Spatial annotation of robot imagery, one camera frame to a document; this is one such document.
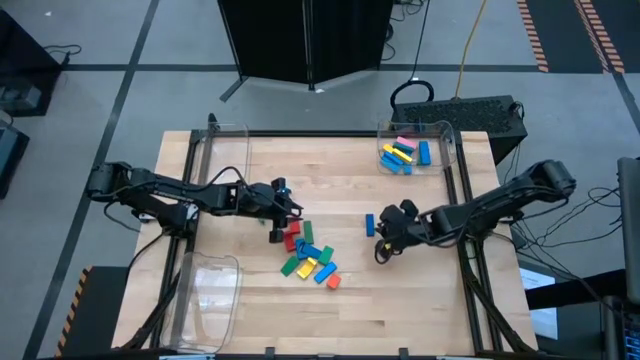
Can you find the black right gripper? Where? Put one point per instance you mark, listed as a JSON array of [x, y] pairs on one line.
[[402, 227]]

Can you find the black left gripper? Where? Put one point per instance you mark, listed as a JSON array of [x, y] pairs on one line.
[[262, 200]]

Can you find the red rectangular block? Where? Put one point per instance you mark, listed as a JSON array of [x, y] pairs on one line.
[[295, 228], [289, 244]]

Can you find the blue rectangular block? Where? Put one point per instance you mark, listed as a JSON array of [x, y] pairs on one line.
[[370, 226], [390, 169], [407, 170], [313, 252], [424, 152], [391, 161], [325, 273]]

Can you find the green rectangular block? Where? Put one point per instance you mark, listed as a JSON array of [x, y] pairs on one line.
[[326, 255], [400, 148], [308, 232]]

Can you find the yellow rectangular block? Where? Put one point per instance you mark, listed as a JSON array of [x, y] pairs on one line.
[[402, 156], [387, 148]]

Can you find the pink rectangular block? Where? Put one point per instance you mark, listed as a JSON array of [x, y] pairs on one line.
[[406, 142]]

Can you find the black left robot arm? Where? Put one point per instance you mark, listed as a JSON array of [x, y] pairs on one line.
[[165, 192]]

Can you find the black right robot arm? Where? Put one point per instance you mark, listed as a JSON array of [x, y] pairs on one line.
[[490, 210]]

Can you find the blue arch block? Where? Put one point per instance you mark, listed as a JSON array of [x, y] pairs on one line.
[[299, 250]]

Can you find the green ramp block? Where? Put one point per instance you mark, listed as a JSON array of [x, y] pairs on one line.
[[290, 266]]

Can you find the wide yellow block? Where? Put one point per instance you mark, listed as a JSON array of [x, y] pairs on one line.
[[306, 268]]

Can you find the orange wedge block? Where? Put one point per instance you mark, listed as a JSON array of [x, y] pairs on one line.
[[333, 282]]

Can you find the clear plastic bin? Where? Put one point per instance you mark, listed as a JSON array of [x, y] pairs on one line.
[[205, 300], [442, 132], [225, 155]]

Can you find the black perforated computer case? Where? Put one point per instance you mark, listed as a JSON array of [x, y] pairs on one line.
[[465, 115]]

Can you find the white paper sheet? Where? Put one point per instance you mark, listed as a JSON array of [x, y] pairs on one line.
[[545, 320]]

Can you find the black hazard-striped floor mat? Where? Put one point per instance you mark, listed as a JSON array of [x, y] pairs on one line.
[[100, 310]]

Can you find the grey monitor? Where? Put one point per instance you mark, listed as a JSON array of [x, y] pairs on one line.
[[631, 225]]

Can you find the dark laptop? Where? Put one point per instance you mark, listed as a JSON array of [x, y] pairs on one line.
[[627, 335]]

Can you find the black mat with orange stripes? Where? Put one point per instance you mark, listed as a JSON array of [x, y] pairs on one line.
[[560, 30]]

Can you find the grey equipment case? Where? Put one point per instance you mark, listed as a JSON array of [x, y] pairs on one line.
[[10, 155]]

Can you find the black cabinet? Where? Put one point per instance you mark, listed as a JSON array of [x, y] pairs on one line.
[[25, 60]]

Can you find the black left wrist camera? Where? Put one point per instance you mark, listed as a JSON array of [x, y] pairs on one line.
[[278, 183]]

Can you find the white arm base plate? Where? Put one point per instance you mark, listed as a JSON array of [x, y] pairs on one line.
[[192, 212]]

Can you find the black table frame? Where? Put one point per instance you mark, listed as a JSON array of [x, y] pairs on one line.
[[325, 133]]

